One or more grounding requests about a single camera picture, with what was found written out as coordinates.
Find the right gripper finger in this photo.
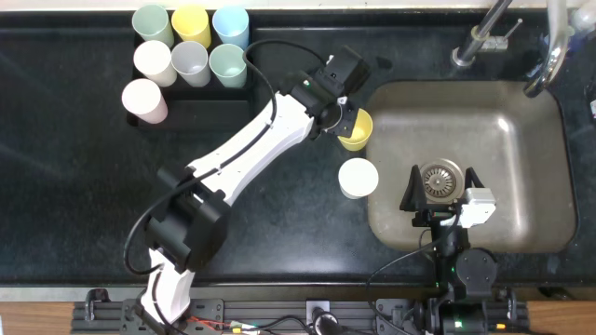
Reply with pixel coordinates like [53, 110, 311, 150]
[399, 164, 426, 213]
[465, 167, 485, 190]

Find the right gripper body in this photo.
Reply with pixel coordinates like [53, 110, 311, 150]
[412, 208, 460, 228]

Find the white cup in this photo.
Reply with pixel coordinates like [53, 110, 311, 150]
[132, 39, 178, 88]
[337, 157, 380, 200]

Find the yellow cup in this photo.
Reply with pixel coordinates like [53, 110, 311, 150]
[170, 4, 212, 49]
[337, 108, 374, 153]

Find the steel sink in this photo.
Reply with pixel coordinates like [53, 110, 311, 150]
[364, 79, 579, 255]

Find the steel tap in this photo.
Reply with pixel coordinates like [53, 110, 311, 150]
[449, 0, 576, 99]

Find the blue soap bottle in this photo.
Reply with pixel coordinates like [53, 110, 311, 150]
[538, 2, 596, 55]

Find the black tray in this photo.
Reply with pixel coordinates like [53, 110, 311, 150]
[126, 8, 255, 131]

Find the green cup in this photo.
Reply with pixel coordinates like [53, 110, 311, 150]
[209, 43, 249, 89]
[131, 3, 175, 48]

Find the blue cup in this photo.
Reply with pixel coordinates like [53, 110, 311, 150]
[211, 5, 251, 51]

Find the grey cup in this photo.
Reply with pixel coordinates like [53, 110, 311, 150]
[170, 40, 211, 88]

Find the pink cup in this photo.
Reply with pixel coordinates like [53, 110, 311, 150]
[121, 77, 169, 126]

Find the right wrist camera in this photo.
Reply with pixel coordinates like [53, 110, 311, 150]
[454, 187, 497, 229]

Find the mounting rail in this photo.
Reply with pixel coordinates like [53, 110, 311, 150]
[72, 288, 530, 335]

